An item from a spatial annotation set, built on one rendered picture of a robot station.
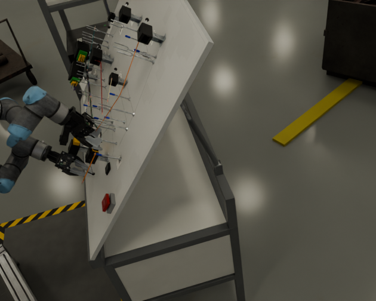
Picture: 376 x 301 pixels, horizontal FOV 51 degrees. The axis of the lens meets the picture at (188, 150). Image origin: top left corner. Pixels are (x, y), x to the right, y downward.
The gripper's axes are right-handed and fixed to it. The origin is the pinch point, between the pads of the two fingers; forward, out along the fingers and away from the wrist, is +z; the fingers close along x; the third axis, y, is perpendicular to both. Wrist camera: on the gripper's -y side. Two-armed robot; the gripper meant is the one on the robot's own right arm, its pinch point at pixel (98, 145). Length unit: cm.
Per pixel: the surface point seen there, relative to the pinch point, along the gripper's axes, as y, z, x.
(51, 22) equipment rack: -9, -23, 91
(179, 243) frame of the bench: 2, 44, -31
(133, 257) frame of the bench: -16.0, 34.1, -32.3
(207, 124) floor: -3, 138, 133
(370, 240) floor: 60, 169, -11
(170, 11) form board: 57, -19, 9
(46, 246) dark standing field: -122, 68, 45
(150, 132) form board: 30.7, -6.7, -23.7
